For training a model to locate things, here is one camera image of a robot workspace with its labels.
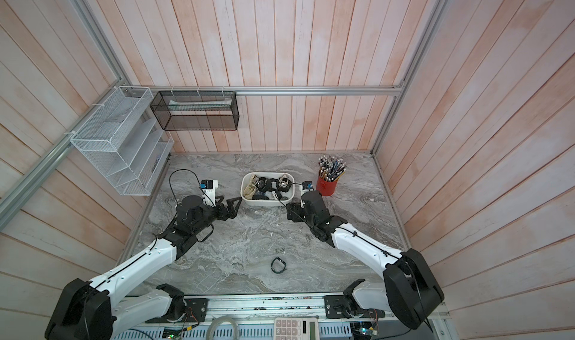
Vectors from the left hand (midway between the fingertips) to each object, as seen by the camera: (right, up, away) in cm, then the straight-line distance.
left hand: (233, 200), depth 83 cm
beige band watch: (+3, +2, +19) cm, 19 cm away
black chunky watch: (+10, +5, +21) cm, 24 cm away
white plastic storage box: (+12, -1, +17) cm, 21 cm away
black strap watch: (+12, +5, +21) cm, 25 cm away
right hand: (+23, -2, +4) cm, 24 cm away
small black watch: (+18, -22, -1) cm, 29 cm away
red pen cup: (+38, +4, +15) cm, 41 cm away
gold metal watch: (+19, +7, +21) cm, 29 cm away
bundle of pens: (+39, +12, +8) cm, 41 cm away
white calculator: (+23, -39, -14) cm, 47 cm away
